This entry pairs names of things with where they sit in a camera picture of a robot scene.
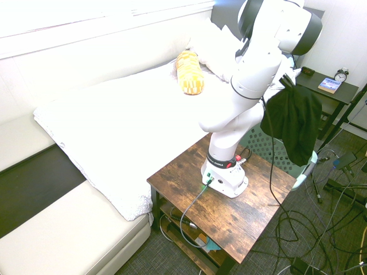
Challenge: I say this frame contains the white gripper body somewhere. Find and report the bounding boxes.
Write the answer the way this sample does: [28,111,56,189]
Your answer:
[278,53,302,84]

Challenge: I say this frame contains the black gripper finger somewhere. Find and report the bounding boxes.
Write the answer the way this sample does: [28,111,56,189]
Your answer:
[279,76,296,88]

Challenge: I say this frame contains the black garment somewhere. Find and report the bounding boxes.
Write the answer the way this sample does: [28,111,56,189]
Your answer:
[260,84,323,168]

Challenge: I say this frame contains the mint green laundry basket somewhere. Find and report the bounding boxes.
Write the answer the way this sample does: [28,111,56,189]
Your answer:
[237,125,319,193]

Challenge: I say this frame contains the blue cover book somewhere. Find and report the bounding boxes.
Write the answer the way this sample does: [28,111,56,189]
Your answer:
[317,77,343,95]

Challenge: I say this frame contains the black nightstand table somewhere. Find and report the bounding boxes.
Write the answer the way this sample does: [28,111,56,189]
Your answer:
[294,68,360,142]

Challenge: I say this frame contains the black twin bell alarm clock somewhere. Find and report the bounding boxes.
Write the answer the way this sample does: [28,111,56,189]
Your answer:
[333,66,350,83]

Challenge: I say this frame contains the yellow white patterned bolster pillow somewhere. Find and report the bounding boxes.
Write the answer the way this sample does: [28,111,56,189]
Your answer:
[175,49,207,96]

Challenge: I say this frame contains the rustic wooden side table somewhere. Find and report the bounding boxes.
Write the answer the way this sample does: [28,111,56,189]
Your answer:
[146,132,298,275]

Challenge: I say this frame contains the white bed blanket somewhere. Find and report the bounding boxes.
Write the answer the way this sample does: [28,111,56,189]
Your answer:
[33,57,239,222]

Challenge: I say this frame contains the orange and teal packet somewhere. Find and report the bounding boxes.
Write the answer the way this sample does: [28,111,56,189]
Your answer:
[197,233,222,253]

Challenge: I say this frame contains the black power brick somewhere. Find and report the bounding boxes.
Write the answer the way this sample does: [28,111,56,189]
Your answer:
[290,257,314,275]

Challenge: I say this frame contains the white cushioned bench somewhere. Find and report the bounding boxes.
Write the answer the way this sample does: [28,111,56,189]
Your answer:
[0,179,153,275]
[0,115,56,173]

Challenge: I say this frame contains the black camera stand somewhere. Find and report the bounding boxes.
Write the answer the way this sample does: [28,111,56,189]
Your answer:
[314,82,367,207]

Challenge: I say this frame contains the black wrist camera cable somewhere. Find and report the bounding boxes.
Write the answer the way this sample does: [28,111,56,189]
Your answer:
[261,96,285,207]

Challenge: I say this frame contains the black cable with silver plug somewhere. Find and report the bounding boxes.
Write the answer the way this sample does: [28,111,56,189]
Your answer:
[235,147,253,167]

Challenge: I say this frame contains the tangled black floor cables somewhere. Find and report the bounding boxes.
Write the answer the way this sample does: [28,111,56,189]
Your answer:
[249,146,367,275]

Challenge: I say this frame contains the black cable with green plug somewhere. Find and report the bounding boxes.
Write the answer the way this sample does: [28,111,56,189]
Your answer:
[179,176,215,249]

